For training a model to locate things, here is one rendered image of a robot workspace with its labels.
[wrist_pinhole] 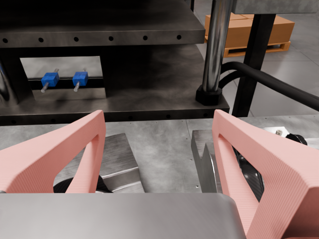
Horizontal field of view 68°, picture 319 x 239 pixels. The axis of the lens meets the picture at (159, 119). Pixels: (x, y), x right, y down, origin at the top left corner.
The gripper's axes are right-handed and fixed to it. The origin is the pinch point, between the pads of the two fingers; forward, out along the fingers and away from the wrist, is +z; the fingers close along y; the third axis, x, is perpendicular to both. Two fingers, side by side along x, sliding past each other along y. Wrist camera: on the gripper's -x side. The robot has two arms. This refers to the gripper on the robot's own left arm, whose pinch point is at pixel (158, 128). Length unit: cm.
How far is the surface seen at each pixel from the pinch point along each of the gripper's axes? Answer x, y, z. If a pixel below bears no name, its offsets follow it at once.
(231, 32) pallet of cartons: 79, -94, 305
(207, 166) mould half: 29.5, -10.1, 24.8
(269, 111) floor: 115, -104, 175
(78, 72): 28, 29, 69
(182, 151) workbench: 39, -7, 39
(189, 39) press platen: 17, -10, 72
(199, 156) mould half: 32.8, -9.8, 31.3
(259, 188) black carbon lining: 28.3, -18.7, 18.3
